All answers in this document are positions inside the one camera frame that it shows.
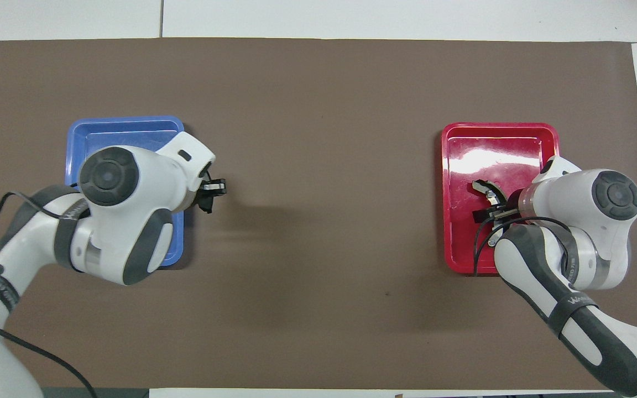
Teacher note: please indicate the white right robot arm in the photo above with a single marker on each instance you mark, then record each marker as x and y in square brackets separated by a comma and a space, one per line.
[600, 221]

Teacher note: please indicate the blue plastic tray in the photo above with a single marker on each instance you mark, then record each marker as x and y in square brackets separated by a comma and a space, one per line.
[130, 130]

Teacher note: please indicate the curved brake shoe white web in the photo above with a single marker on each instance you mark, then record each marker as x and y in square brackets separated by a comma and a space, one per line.
[483, 187]

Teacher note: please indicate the brown table mat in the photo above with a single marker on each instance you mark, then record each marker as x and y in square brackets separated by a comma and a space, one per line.
[318, 110]

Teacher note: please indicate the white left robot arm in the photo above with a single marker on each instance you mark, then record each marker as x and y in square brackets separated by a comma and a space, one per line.
[130, 221]

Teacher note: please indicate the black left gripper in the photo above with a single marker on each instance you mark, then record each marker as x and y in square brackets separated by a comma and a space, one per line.
[212, 190]

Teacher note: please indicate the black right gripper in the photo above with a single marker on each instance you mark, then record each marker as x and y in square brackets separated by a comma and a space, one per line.
[500, 210]

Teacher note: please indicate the red plastic tray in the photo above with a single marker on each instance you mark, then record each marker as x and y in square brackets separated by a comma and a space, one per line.
[462, 166]

